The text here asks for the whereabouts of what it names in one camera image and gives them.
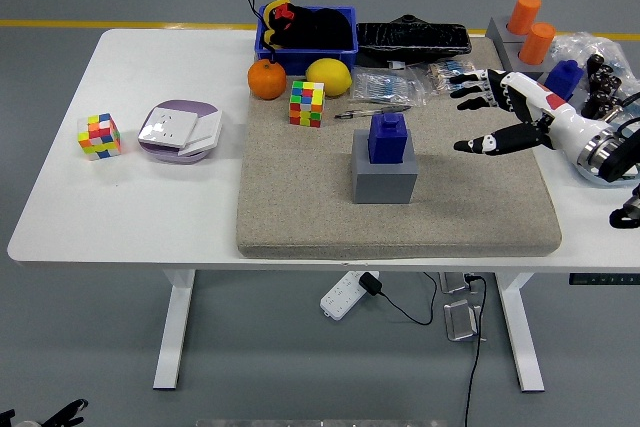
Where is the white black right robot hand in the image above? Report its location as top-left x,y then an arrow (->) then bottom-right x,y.
448,68 -> 609,168

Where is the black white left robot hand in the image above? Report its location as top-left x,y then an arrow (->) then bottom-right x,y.
0,398 -> 90,427

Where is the blue square seal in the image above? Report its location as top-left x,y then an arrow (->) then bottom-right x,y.
543,60 -> 584,102
368,113 -> 411,166

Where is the grey round seal holder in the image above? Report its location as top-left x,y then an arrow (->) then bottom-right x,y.
499,36 -> 556,83
484,16 -> 521,46

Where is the orange cylinder seal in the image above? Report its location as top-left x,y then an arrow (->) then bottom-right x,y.
507,0 -> 542,36
518,22 -> 556,66

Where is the crumpled clear plastic bag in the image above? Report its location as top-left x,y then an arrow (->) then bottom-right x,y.
549,30 -> 640,126

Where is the clear bag of mixed resistors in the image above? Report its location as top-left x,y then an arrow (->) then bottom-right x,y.
422,59 -> 489,97

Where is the white table leg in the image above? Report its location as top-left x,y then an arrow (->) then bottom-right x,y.
494,272 -> 546,393
152,269 -> 196,391

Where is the black wrapped long device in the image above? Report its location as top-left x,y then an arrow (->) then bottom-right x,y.
355,13 -> 472,68

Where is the clear bag of blue resistors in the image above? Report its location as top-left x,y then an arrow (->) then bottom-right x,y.
349,66 -> 426,107

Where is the black table control panel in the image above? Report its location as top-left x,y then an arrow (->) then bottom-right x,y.
568,272 -> 640,287

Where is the yellow lemon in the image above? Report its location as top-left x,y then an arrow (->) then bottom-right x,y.
305,57 -> 353,97

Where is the black cloth pouch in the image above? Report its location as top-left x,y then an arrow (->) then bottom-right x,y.
282,5 -> 354,51

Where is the scrambled rubik's cube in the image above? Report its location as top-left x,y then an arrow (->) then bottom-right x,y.
288,79 -> 326,129
76,112 -> 122,162

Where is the black plug adapter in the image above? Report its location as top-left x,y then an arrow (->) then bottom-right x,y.
359,271 -> 384,296

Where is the blue plastic bin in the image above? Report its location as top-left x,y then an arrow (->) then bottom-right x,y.
253,5 -> 359,78

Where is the grey-brown fabric mat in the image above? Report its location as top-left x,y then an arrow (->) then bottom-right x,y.
234,36 -> 562,261

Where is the white power strip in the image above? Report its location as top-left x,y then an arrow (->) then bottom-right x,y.
319,270 -> 369,321

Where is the orange fruit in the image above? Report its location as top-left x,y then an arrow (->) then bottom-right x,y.
247,58 -> 288,101

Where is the yellow black red tool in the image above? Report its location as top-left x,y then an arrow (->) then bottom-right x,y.
262,0 -> 296,51

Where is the purple plate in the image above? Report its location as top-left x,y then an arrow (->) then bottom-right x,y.
137,99 -> 224,166

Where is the metal floor bracket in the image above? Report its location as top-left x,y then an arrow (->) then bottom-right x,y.
438,271 -> 474,296
443,299 -> 484,344

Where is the thin black adapter cable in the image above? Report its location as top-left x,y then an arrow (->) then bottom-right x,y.
374,271 -> 439,327

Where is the black cord strap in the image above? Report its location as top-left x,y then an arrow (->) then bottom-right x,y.
244,0 -> 279,66

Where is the long black power cable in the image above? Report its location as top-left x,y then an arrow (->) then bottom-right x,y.
462,274 -> 489,427

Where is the white wall socket panel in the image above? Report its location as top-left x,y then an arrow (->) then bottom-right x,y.
137,107 -> 200,150

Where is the white wall switch panel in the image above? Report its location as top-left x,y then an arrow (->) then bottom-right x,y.
177,110 -> 224,157

